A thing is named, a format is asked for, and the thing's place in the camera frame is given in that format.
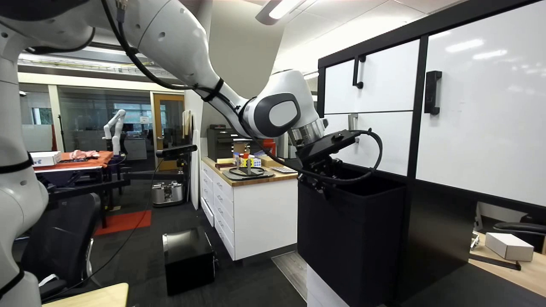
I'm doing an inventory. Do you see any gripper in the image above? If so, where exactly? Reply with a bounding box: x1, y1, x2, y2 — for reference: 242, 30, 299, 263
299, 154, 344, 199

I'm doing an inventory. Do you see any black fabric basket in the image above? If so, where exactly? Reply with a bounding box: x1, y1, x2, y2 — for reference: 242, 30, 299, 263
297, 164, 407, 307

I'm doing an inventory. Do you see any small white cabinet door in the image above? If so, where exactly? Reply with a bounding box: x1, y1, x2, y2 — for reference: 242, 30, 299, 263
324, 40, 421, 115

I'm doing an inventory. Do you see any black and white cabinet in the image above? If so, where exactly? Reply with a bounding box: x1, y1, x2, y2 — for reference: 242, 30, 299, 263
317, 0, 546, 307

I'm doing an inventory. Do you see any large white cabinet door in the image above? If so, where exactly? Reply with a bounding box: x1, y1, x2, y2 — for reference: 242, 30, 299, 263
415, 1, 546, 208

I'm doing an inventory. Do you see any white drawer unit wooden top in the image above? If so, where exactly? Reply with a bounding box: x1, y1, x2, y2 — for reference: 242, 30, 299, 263
199, 155, 299, 261

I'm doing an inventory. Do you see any round black tray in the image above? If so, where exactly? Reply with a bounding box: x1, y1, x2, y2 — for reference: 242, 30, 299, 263
222, 166, 276, 181

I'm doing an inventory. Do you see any black printer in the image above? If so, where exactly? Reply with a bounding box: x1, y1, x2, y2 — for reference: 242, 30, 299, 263
206, 124, 256, 162

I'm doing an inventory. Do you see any black box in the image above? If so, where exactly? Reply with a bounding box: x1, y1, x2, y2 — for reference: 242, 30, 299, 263
162, 226, 219, 296

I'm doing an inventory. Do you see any silver toaster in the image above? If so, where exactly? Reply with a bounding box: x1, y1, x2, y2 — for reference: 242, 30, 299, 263
151, 181, 185, 208

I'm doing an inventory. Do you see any wooden door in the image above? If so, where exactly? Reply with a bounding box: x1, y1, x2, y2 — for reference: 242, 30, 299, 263
152, 93, 186, 171

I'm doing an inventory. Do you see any ceiling light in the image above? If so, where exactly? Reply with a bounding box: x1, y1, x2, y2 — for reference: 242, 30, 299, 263
255, 0, 308, 26

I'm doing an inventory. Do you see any red floor mat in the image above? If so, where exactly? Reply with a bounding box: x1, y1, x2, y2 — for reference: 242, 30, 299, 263
93, 209, 153, 237

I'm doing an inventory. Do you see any plain white cardboard box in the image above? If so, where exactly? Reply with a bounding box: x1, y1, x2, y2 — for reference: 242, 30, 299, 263
485, 232, 535, 262

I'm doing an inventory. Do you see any black armchair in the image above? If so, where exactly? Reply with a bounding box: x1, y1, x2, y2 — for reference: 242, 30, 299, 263
492, 214, 546, 252

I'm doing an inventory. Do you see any wooden desk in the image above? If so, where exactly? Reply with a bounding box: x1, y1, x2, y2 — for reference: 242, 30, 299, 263
468, 232, 546, 298

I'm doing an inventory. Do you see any table with orange cloth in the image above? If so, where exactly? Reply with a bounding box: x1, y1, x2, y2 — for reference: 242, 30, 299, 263
32, 150, 131, 229

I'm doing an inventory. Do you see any light wooden table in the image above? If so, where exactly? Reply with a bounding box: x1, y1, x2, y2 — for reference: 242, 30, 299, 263
42, 282, 130, 307

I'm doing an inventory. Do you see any black office chair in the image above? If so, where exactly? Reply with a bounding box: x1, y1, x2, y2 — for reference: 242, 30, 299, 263
20, 192, 102, 301

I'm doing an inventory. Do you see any white printed box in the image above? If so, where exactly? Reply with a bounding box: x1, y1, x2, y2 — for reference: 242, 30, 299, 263
29, 151, 63, 167

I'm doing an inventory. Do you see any silver door handle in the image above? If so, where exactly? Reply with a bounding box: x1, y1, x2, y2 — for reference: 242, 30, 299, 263
347, 113, 359, 143

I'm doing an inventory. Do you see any long black door handle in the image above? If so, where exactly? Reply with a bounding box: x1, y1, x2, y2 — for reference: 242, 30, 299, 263
352, 54, 367, 90

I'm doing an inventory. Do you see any camera on tripod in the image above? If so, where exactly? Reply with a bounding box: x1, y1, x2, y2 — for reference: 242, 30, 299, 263
155, 144, 198, 204

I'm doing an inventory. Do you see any wide black door handle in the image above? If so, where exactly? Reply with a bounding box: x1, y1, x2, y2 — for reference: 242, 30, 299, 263
424, 70, 443, 115

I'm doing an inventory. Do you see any black cable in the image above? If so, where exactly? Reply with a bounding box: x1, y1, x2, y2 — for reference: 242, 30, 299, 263
42, 159, 165, 302

